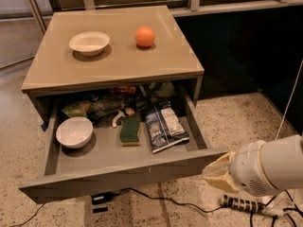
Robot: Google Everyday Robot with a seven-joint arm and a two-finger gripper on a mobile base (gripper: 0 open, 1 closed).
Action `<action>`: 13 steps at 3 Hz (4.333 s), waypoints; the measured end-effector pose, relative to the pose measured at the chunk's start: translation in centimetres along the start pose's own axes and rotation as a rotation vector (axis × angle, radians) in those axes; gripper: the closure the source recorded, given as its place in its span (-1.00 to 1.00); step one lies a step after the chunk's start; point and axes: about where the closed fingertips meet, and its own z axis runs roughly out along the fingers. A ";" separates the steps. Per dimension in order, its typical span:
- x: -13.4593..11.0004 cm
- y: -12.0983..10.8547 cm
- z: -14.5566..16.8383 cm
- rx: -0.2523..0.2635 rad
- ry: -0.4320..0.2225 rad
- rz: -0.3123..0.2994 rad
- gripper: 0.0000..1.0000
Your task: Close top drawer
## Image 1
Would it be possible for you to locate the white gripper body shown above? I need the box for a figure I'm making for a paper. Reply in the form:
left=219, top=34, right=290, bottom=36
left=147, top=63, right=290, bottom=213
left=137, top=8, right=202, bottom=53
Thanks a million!
left=229, top=140, right=279, bottom=197

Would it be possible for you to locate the black power adapter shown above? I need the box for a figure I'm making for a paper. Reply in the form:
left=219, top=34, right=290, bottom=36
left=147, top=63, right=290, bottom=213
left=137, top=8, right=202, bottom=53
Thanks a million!
left=91, top=192, right=115, bottom=205

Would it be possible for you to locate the green yellow sponge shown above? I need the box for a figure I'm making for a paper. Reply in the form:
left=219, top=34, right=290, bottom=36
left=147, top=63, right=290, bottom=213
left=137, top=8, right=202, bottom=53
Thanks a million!
left=119, top=115, right=140, bottom=146

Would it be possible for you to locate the dark snack bag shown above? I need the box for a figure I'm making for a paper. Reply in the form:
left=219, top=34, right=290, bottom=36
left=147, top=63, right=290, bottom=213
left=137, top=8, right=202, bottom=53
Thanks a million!
left=88, top=96, right=126, bottom=118

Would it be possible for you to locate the black white power strip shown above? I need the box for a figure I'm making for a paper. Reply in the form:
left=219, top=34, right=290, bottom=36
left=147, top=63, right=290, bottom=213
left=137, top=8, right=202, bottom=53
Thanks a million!
left=220, top=195, right=284, bottom=217

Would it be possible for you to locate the white cable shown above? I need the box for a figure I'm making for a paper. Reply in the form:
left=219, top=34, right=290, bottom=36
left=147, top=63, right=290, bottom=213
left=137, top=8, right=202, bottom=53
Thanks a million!
left=274, top=59, right=303, bottom=141

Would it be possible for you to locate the grey top drawer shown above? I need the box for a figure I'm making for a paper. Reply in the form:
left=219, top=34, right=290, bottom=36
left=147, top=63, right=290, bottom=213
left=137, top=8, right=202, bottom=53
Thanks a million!
left=19, top=88, right=225, bottom=204

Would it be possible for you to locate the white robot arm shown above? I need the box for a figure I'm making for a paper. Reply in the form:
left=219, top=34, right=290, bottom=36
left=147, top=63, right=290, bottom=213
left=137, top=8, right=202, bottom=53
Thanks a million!
left=203, top=134, right=303, bottom=197

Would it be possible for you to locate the black floor cable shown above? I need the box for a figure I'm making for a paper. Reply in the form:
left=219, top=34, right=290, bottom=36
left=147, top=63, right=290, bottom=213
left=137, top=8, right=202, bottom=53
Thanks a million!
left=113, top=187, right=228, bottom=215

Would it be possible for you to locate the grey cabinet with beige top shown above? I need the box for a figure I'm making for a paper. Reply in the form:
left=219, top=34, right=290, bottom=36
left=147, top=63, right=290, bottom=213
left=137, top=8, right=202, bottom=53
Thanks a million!
left=22, top=6, right=204, bottom=122

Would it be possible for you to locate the white plastic utensil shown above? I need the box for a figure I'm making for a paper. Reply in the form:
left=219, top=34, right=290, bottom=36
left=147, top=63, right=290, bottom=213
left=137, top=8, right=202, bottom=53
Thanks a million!
left=112, top=111, right=125, bottom=128

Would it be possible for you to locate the white paper bowl on top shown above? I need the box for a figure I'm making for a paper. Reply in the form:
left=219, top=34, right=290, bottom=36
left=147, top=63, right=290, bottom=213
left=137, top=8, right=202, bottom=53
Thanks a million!
left=69, top=31, right=110, bottom=57

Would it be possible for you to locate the green chip bag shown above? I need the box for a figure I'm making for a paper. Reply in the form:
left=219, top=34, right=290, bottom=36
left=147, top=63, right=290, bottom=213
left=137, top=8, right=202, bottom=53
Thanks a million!
left=62, top=100, right=91, bottom=118

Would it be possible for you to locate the orange fruit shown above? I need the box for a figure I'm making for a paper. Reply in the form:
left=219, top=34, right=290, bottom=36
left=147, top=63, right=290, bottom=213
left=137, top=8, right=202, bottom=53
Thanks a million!
left=134, top=26, right=155, bottom=47

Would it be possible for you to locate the blue white snack packet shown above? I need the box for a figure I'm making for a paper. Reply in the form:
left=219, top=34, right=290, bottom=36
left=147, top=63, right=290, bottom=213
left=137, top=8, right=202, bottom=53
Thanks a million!
left=144, top=101, right=189, bottom=153

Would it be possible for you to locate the white ceramic bowl in drawer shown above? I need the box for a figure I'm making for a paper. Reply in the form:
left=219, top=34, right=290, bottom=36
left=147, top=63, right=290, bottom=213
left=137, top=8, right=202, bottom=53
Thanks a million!
left=56, top=116, right=93, bottom=149

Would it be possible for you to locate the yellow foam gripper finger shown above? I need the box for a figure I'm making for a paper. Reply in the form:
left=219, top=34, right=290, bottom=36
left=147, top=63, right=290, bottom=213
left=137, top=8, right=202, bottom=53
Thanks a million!
left=204, top=175, right=239, bottom=194
left=203, top=151, right=235, bottom=176

